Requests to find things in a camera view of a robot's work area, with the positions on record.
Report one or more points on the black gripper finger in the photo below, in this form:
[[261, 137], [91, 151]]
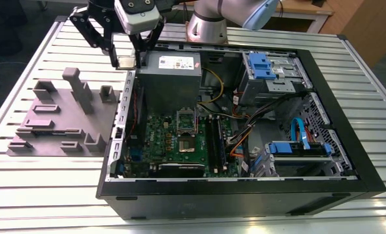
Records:
[[154, 36], [88, 29]]

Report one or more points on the silver CPU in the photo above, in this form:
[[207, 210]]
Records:
[[126, 63]]

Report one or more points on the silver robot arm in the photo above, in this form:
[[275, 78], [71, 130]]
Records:
[[206, 29]]

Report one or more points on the CPU socket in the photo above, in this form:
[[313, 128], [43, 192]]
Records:
[[187, 145]]

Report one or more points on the grey power supply unit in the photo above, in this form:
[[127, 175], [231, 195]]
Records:
[[170, 85]]

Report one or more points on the blue drive carrier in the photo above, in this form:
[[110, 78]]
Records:
[[259, 65]]

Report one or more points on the green motherboard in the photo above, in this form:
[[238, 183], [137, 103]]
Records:
[[158, 129]]

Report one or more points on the grey parts rack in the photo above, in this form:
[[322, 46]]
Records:
[[70, 122]]

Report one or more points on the grey metal drive cage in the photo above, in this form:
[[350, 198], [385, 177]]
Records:
[[278, 85]]

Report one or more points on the RAM stick with label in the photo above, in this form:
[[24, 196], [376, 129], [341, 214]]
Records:
[[50, 133]]

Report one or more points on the wooden desk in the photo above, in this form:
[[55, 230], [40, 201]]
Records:
[[305, 11]]

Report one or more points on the black graphics card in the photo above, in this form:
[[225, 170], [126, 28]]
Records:
[[179, 169]]

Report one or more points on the hard disk in blue carrier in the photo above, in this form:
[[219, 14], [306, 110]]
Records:
[[281, 148]]

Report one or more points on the black PC case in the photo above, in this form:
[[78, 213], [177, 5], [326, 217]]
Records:
[[213, 192]]

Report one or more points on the wooden cabinet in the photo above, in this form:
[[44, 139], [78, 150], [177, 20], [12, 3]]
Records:
[[372, 29]]

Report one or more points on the grey metal disk bay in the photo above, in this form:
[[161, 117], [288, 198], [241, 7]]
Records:
[[340, 168]]

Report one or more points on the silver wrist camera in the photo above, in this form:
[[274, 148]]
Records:
[[137, 17]]

